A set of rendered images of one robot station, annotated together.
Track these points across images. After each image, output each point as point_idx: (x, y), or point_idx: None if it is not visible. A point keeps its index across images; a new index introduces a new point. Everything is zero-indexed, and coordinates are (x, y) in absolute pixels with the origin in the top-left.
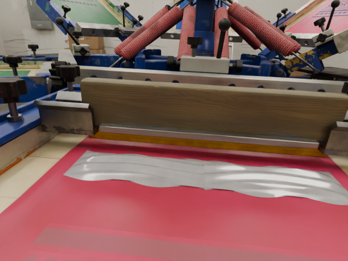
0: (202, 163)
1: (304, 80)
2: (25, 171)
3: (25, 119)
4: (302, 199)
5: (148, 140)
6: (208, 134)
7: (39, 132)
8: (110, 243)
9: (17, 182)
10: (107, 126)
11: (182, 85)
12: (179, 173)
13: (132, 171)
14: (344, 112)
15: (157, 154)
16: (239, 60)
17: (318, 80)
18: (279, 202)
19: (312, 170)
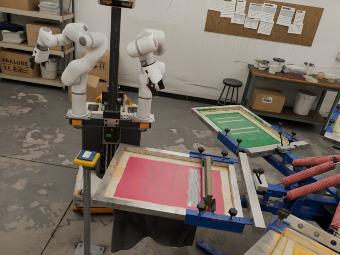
0: (198, 185)
1: (256, 211)
2: (189, 163)
3: (200, 156)
4: (187, 197)
5: None
6: (202, 182)
7: (201, 160)
8: (174, 174)
9: (186, 163)
10: (202, 167)
11: (207, 169)
12: (192, 181)
13: (192, 175)
14: (206, 197)
15: (201, 179)
16: (263, 189)
17: (260, 217)
18: (185, 194)
19: (197, 202)
